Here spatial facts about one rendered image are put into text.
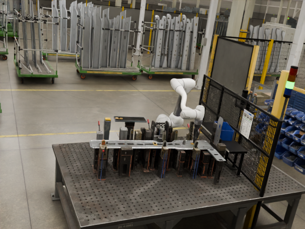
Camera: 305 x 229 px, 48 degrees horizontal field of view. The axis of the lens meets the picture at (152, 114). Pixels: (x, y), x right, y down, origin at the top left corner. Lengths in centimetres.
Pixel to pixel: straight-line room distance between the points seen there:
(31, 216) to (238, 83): 388
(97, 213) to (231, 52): 411
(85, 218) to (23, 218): 136
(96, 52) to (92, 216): 781
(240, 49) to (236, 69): 34
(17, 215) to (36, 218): 23
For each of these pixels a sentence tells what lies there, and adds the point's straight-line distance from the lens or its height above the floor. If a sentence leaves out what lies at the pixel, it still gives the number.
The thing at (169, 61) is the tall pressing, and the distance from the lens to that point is 1197.
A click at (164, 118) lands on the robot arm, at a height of 106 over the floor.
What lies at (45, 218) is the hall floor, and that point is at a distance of 423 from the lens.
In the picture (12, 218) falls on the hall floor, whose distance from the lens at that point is 427.
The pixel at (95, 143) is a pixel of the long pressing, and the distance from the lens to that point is 362.
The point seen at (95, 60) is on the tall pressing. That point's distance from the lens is 1044.
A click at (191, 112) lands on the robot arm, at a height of 141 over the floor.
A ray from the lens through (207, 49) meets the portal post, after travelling 1068.
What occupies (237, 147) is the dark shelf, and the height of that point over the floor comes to 103.
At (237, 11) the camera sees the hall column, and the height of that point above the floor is 244.
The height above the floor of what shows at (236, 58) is 170.
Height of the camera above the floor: 250
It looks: 19 degrees down
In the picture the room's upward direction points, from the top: 7 degrees clockwise
